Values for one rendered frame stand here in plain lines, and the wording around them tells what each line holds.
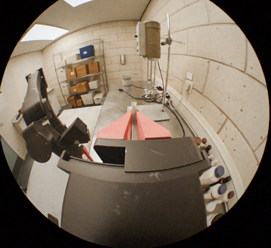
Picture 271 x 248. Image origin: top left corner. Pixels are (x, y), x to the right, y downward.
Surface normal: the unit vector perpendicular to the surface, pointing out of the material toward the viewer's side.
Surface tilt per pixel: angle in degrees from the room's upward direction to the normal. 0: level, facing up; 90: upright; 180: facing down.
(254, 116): 90
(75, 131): 76
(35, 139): 65
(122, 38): 90
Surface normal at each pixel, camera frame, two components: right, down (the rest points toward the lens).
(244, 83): -0.99, 0.07
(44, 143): 0.69, 0.00
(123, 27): 0.10, 0.59
